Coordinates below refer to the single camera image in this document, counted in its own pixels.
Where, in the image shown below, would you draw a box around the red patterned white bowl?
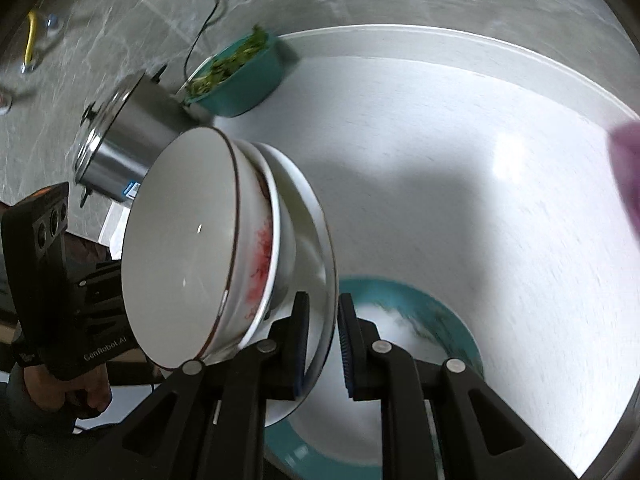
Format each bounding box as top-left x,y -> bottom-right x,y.
226,140 -> 296,349

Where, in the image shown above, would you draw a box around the yellow gas hose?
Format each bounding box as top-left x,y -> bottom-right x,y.
19,8 -> 42,74

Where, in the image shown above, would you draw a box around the leafy green vegetables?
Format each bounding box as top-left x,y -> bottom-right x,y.
184,25 -> 271,103

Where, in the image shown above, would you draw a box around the purple plastic bowl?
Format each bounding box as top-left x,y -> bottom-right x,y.
608,120 -> 640,238

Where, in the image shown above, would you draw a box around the person's left hand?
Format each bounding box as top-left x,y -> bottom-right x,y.
23,364 -> 112,414

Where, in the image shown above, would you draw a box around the black power cable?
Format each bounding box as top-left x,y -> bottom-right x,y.
150,0 -> 224,86

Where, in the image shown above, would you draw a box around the brown rimmed white bowl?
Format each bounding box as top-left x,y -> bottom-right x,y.
120,126 -> 274,371

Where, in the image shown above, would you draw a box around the steel rice cooker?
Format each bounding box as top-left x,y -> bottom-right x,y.
74,68 -> 198,204

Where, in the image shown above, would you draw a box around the teal plastic bowl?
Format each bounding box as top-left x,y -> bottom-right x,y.
181,32 -> 285,118

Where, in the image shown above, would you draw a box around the white ceramic bowl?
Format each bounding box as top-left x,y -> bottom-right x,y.
255,143 -> 337,427

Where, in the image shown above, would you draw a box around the teal rimmed white plate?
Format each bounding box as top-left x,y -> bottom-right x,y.
266,276 -> 484,479

